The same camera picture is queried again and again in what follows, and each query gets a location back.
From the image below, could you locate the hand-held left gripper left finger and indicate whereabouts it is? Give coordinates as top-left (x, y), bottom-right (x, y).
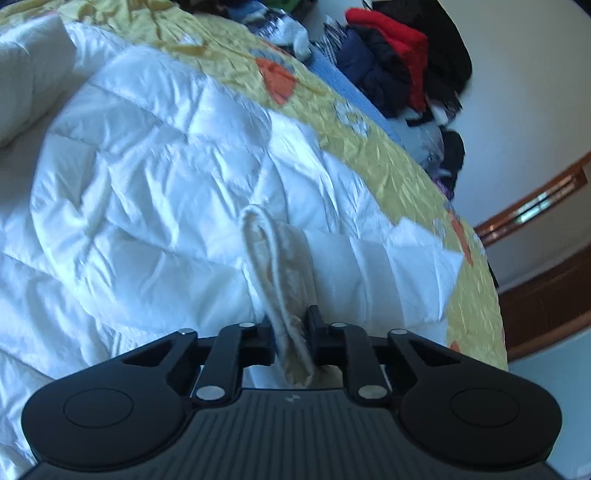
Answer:
top-left (121, 320), bottom-right (277, 408)

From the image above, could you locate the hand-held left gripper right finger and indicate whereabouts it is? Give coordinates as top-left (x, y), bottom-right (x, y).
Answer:
top-left (308, 305), bottom-right (463, 408)

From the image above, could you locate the off-white small garment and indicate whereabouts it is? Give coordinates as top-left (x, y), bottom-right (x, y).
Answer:
top-left (240, 205), bottom-right (341, 387)

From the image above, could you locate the pile of dark clothes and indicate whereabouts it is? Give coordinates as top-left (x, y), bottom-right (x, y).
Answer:
top-left (222, 0), bottom-right (474, 200)

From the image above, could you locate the yellow patterned bedspread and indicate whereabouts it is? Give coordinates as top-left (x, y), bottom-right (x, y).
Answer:
top-left (0, 0), bottom-right (509, 373)

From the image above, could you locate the white quilted duvet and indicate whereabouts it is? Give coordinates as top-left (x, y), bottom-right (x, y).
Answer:
top-left (0, 18), bottom-right (465, 468)

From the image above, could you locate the brown wooden door frame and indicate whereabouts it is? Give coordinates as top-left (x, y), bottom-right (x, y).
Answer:
top-left (475, 152), bottom-right (591, 361)

